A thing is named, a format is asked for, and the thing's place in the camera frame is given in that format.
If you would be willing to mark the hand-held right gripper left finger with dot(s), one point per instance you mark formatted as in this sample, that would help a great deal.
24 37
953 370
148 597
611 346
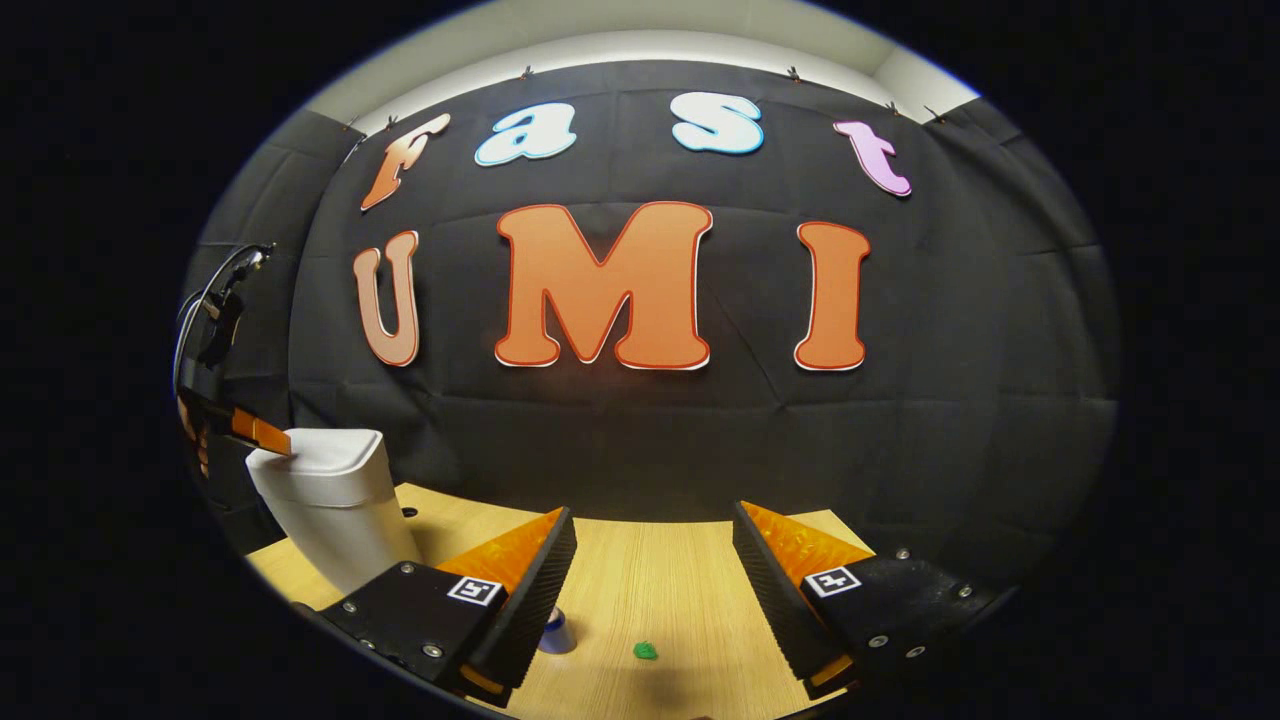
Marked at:
535 600

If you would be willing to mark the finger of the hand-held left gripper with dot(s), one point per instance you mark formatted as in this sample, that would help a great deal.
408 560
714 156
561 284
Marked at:
220 415

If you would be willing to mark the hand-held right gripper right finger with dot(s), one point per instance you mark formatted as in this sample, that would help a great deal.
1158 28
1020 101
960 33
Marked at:
775 600

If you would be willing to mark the blue pop can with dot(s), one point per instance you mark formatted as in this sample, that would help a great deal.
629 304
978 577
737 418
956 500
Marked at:
557 634

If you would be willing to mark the green paper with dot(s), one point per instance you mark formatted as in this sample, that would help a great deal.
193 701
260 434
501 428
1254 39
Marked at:
645 651

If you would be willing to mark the white desktop garbage bin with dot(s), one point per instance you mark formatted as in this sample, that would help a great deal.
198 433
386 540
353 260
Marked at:
330 500

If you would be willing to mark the wooden desktop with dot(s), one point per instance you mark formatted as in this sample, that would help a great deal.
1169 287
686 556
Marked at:
660 590

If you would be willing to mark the black backdrop cloth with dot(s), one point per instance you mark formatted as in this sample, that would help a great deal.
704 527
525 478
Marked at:
900 420

